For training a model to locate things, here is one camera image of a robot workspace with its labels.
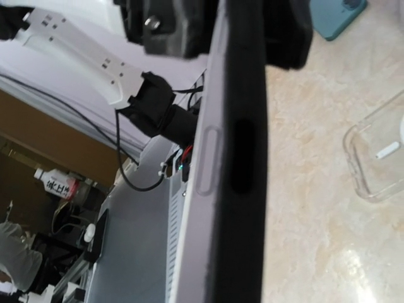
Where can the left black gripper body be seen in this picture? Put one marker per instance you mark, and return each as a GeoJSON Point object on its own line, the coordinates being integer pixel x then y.
{"type": "Point", "coordinates": [134, 14]}

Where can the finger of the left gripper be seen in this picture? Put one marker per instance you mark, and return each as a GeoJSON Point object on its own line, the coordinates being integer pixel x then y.
{"type": "Point", "coordinates": [288, 33]}
{"type": "Point", "coordinates": [189, 39]}

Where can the black phone with silver edge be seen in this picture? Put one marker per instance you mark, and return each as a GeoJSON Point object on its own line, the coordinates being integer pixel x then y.
{"type": "Point", "coordinates": [195, 237]}

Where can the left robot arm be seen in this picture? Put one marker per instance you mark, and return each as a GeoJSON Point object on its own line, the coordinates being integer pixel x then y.
{"type": "Point", "coordinates": [146, 99]}

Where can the teal green phone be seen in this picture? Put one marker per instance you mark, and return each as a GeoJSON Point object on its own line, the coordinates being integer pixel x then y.
{"type": "Point", "coordinates": [331, 17]}

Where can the clear magsafe phone case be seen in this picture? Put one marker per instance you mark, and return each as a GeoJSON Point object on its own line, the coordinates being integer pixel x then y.
{"type": "Point", "coordinates": [374, 151]}

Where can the white labelled bottle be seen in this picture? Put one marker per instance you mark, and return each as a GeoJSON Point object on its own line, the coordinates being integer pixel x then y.
{"type": "Point", "coordinates": [58, 183]}

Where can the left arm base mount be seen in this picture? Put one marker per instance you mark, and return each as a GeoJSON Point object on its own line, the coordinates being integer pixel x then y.
{"type": "Point", "coordinates": [179, 161]}

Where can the front aluminium rail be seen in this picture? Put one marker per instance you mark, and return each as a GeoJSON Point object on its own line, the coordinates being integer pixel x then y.
{"type": "Point", "coordinates": [140, 244]}

